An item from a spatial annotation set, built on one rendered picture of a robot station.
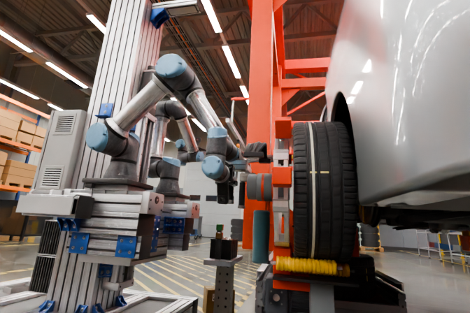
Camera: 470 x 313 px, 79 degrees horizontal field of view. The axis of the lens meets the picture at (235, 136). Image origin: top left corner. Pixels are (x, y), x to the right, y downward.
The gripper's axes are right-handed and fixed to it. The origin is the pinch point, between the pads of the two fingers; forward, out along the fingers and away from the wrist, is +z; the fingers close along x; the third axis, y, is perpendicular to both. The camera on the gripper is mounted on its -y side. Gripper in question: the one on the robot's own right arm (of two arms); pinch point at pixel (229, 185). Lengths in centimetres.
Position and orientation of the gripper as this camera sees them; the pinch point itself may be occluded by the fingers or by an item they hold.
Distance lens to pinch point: 133.8
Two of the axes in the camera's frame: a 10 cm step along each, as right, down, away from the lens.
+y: 0.6, -9.5, 2.9
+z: 1.8, 3.0, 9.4
